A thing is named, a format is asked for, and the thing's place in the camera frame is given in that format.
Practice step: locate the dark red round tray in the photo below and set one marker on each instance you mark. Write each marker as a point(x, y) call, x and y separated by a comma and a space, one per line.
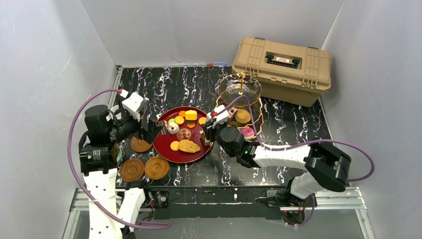
point(162, 143)

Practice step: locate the pink frosted donut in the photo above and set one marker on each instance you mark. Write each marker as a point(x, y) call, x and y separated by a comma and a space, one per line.
point(248, 133)

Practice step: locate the small decorated white cake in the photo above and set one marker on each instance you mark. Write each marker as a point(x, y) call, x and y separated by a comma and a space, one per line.
point(204, 140)

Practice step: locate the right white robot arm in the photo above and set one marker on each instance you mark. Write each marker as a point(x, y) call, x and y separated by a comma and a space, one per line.
point(325, 166)

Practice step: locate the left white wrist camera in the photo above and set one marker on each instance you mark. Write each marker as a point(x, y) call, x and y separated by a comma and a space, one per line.
point(135, 105)

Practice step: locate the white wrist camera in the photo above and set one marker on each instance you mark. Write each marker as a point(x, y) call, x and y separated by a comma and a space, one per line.
point(135, 105)
point(219, 115)

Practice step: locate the wooden coaster lower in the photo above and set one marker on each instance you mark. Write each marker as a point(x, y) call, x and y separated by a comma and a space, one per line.
point(131, 170)

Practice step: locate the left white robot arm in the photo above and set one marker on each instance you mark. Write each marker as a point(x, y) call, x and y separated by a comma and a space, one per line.
point(98, 153)

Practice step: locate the wooden coaster upper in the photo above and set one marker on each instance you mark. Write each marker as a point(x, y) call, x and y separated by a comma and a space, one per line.
point(139, 145)

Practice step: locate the yellow cake slice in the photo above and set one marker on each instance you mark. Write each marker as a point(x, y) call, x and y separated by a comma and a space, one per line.
point(191, 115)

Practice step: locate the white cream puff with cherry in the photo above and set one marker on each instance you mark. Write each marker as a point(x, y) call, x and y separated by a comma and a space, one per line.
point(172, 128)

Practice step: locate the chocolate layered cake slice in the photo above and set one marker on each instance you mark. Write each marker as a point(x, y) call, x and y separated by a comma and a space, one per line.
point(164, 126)

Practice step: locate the three-tier glass cake stand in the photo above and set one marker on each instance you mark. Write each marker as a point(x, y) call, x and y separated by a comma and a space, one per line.
point(244, 92)

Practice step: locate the tan plastic toolbox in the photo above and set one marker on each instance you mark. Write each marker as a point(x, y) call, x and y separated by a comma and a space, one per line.
point(295, 74)

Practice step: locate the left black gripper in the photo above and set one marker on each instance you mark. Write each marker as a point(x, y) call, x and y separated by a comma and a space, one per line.
point(144, 128)

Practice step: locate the large flat brown cookie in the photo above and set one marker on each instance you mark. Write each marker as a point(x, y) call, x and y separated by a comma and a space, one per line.
point(188, 146)

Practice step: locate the wooden coaster middle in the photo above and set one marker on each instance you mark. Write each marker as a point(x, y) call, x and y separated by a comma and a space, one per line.
point(156, 168)

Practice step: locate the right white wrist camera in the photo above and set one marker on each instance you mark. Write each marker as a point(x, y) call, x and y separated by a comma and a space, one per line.
point(219, 115)

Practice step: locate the orange muffin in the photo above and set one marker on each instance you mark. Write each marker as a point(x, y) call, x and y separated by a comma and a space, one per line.
point(242, 116)

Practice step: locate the round yellow biscuit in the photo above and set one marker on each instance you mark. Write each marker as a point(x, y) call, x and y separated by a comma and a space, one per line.
point(179, 120)

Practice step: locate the mint green cup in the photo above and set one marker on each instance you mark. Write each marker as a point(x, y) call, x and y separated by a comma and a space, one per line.
point(119, 156)

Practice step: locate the wooden coaster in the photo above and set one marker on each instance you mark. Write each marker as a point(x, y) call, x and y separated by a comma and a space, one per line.
point(156, 168)
point(131, 170)
point(139, 145)

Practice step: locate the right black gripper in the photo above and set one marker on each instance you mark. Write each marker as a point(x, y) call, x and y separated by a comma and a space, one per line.
point(209, 132)

